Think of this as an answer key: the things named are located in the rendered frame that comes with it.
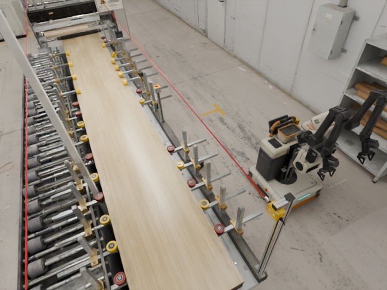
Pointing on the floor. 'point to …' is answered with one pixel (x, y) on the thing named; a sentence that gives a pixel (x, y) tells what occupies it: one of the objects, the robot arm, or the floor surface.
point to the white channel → (9, 37)
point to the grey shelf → (349, 138)
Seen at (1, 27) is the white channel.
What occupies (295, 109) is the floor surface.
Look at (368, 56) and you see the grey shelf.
